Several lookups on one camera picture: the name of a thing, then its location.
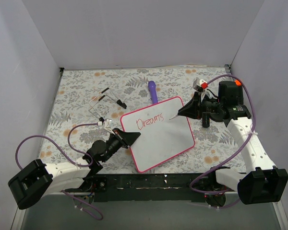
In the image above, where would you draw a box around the pink framed whiteboard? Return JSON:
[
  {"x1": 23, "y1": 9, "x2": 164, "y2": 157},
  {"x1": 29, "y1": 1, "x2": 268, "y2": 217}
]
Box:
[{"x1": 120, "y1": 96, "x2": 195, "y2": 173}]

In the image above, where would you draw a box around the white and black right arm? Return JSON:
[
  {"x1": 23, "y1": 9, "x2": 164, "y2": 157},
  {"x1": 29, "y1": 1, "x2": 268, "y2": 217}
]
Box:
[{"x1": 178, "y1": 80, "x2": 288, "y2": 205}]

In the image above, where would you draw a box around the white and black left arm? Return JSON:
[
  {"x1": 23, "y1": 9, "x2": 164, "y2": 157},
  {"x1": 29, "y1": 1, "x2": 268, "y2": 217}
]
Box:
[{"x1": 8, "y1": 128, "x2": 141, "y2": 210}]

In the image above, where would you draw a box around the black microphone with grey head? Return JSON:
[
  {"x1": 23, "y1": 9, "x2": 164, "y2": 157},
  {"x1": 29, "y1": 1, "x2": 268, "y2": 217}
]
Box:
[{"x1": 202, "y1": 112, "x2": 210, "y2": 128}]

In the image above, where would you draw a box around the black stick with orange tip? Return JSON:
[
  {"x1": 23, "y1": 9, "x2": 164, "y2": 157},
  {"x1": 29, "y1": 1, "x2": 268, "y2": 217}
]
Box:
[{"x1": 235, "y1": 80, "x2": 242, "y2": 87}]

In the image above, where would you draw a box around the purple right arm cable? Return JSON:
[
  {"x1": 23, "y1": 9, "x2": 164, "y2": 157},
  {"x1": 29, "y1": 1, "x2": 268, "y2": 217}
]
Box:
[{"x1": 190, "y1": 74, "x2": 257, "y2": 209}]

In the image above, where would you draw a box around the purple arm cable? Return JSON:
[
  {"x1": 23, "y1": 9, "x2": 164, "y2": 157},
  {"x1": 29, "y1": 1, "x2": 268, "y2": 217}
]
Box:
[
  {"x1": 190, "y1": 74, "x2": 257, "y2": 209},
  {"x1": 15, "y1": 122, "x2": 104, "y2": 221}
]

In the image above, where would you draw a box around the white wire whiteboard stand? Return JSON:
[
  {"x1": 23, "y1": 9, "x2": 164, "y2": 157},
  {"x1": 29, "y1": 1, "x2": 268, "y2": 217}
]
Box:
[{"x1": 88, "y1": 87, "x2": 127, "y2": 123}]

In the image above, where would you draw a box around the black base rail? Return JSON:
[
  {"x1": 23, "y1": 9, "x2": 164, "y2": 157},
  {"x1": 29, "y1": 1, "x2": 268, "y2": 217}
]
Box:
[{"x1": 64, "y1": 173, "x2": 221, "y2": 203}]

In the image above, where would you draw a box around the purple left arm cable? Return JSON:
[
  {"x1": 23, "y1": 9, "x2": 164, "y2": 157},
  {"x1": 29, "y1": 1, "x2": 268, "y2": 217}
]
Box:
[{"x1": 15, "y1": 122, "x2": 104, "y2": 221}]

